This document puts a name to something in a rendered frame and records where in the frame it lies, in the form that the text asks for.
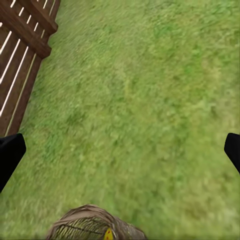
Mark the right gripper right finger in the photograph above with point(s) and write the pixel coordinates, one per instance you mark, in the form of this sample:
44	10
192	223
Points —
232	149

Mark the wicker basket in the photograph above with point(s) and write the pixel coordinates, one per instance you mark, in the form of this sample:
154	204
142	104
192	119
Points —
90	222

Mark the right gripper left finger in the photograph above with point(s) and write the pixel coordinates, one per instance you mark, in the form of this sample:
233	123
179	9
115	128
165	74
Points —
12	150

